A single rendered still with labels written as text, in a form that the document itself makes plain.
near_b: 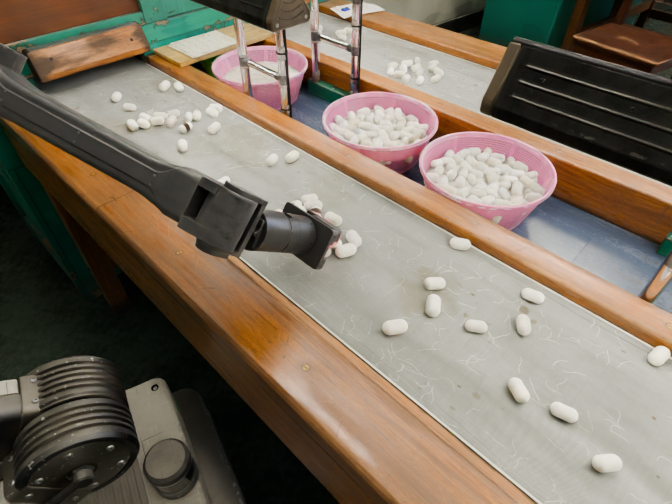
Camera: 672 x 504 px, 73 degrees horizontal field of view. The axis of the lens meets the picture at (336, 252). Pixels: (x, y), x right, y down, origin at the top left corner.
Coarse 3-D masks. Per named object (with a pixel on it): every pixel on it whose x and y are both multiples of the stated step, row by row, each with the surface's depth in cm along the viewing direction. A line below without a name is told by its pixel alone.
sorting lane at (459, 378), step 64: (128, 128) 107; (192, 128) 107; (256, 128) 107; (256, 192) 89; (320, 192) 89; (256, 256) 76; (384, 256) 76; (448, 256) 76; (320, 320) 67; (384, 320) 67; (448, 320) 67; (512, 320) 67; (576, 320) 67; (448, 384) 59; (576, 384) 59; (640, 384) 59; (512, 448) 54; (576, 448) 54; (640, 448) 54
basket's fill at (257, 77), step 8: (264, 64) 135; (272, 64) 136; (232, 72) 133; (240, 72) 132; (256, 72) 130; (296, 72) 131; (232, 80) 128; (240, 80) 127; (256, 80) 128; (264, 80) 126; (272, 80) 128; (264, 88) 123
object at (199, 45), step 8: (208, 32) 142; (216, 32) 142; (184, 40) 137; (192, 40) 137; (200, 40) 137; (208, 40) 137; (216, 40) 137; (224, 40) 137; (232, 40) 137; (176, 48) 132; (184, 48) 132; (192, 48) 132; (200, 48) 132; (208, 48) 132; (216, 48) 132; (192, 56) 128
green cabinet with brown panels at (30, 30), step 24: (0, 0) 104; (24, 0) 107; (48, 0) 111; (72, 0) 114; (96, 0) 118; (120, 0) 122; (144, 0) 125; (168, 0) 131; (0, 24) 106; (24, 24) 110; (48, 24) 113; (72, 24) 117; (96, 24) 120; (24, 48) 111
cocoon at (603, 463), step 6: (594, 456) 52; (600, 456) 51; (606, 456) 51; (612, 456) 51; (594, 462) 51; (600, 462) 51; (606, 462) 51; (612, 462) 51; (618, 462) 51; (594, 468) 51; (600, 468) 51; (606, 468) 51; (612, 468) 51; (618, 468) 51
